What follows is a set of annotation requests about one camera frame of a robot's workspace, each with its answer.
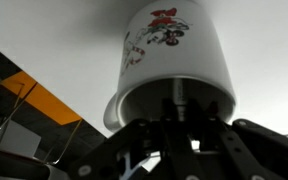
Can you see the black chair with metal legs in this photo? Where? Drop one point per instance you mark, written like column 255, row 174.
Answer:
column 4, row 166

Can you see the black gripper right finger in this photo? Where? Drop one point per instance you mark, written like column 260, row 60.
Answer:
column 250, row 150

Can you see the white mug with red print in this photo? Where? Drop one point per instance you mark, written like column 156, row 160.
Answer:
column 177, row 56

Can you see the yellow floor tape strip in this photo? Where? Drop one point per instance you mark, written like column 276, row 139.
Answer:
column 40, row 100

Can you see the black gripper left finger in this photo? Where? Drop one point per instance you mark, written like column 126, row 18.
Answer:
column 124, row 156

